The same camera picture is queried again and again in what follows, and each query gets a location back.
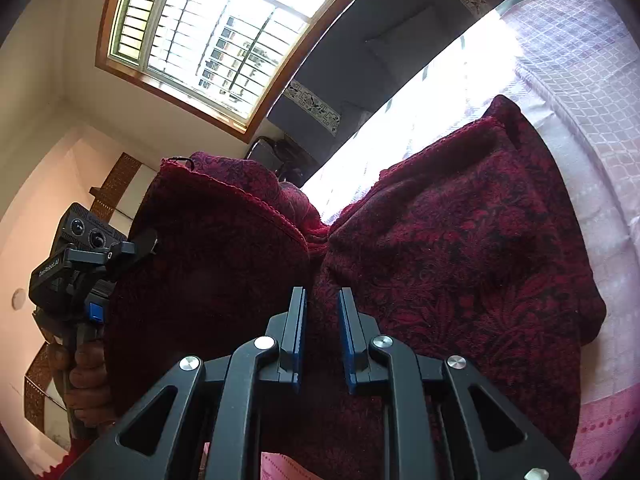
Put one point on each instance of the pink checkered bed sheet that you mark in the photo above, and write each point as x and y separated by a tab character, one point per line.
575	110

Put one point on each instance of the grey padded headboard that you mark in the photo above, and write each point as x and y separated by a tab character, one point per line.
360	35

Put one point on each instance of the person's left hand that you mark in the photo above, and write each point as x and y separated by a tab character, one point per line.
87	375

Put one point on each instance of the round ceiling light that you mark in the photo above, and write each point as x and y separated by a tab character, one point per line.
19	300

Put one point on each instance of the maroon floral knit sweater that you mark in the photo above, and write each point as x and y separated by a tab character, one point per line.
450	260

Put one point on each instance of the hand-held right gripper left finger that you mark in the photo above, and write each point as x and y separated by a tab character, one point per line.
300	340

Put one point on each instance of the wooden framed window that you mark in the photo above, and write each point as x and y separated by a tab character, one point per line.
200	35

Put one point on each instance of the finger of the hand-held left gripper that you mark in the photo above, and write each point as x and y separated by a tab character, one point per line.
142	247

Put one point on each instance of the wooden lattice ceiling trim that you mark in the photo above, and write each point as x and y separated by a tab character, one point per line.
40	385
117	180

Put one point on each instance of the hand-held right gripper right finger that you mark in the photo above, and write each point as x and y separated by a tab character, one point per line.
348	340

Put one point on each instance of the large grey pillow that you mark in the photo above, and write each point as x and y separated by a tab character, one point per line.
400	35

